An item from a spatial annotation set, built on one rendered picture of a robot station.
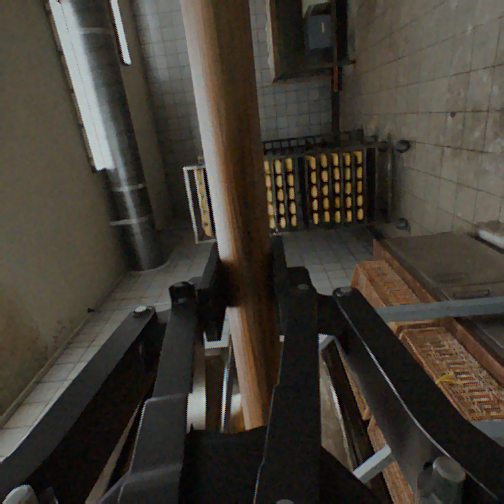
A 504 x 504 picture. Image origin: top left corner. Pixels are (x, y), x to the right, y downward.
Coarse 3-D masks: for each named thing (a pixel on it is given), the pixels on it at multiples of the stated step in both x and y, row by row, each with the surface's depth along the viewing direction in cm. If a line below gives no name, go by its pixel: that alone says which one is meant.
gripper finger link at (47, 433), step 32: (128, 320) 15; (96, 352) 13; (128, 352) 13; (160, 352) 16; (96, 384) 11; (128, 384) 13; (64, 416) 10; (96, 416) 11; (128, 416) 13; (32, 448) 9; (64, 448) 9; (96, 448) 11; (0, 480) 8; (32, 480) 8; (64, 480) 9; (96, 480) 10
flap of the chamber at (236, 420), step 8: (232, 344) 183; (232, 352) 177; (232, 360) 171; (232, 368) 165; (232, 376) 160; (232, 384) 155; (232, 392) 151; (232, 400) 148; (240, 400) 160; (232, 408) 145; (240, 408) 156; (232, 416) 142; (240, 416) 152; (224, 424) 136; (232, 424) 139; (240, 424) 149; (224, 432) 132; (232, 432) 136
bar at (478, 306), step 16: (416, 304) 118; (432, 304) 117; (448, 304) 116; (464, 304) 115; (480, 304) 114; (496, 304) 114; (384, 320) 116; (400, 320) 116; (496, 432) 71; (384, 448) 75; (368, 464) 76; (384, 464) 75; (368, 480) 76
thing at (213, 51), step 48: (192, 0) 14; (240, 0) 14; (192, 48) 15; (240, 48) 15; (240, 96) 15; (240, 144) 16; (240, 192) 17; (240, 240) 18; (240, 288) 19; (240, 336) 20; (240, 384) 22
